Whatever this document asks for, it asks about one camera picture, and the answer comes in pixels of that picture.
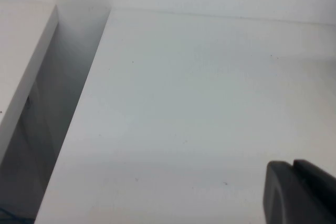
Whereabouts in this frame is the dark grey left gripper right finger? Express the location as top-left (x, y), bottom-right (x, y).
top-left (293, 158), bottom-right (336, 224)

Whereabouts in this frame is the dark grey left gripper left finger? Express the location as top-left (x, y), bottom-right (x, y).
top-left (263, 160), bottom-right (320, 224)

